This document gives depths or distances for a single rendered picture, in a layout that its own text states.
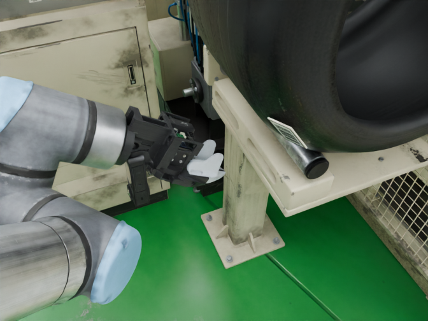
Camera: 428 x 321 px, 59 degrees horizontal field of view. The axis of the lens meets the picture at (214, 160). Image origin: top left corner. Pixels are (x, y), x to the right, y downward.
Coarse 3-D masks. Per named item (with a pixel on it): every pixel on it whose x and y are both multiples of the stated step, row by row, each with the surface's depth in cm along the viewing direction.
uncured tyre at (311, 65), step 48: (192, 0) 52; (240, 0) 39; (288, 0) 36; (336, 0) 36; (384, 0) 76; (240, 48) 42; (288, 48) 39; (336, 48) 40; (384, 48) 79; (288, 96) 44; (336, 96) 45; (384, 96) 73; (336, 144) 54; (384, 144) 59
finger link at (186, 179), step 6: (168, 174) 59; (180, 174) 59; (186, 174) 59; (174, 180) 58; (180, 180) 58; (186, 180) 59; (192, 180) 59; (198, 180) 61; (204, 180) 62; (186, 186) 60; (192, 186) 60
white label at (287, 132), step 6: (270, 120) 49; (276, 120) 48; (276, 126) 50; (282, 126) 48; (288, 126) 47; (282, 132) 51; (288, 132) 49; (294, 132) 48; (288, 138) 52; (294, 138) 50; (300, 138) 49; (300, 144) 51
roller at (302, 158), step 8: (280, 136) 67; (288, 144) 65; (288, 152) 66; (296, 152) 64; (304, 152) 63; (312, 152) 62; (320, 152) 63; (296, 160) 64; (304, 160) 62; (312, 160) 61; (320, 160) 61; (304, 168) 62; (312, 168) 61; (320, 168) 62; (312, 176) 63
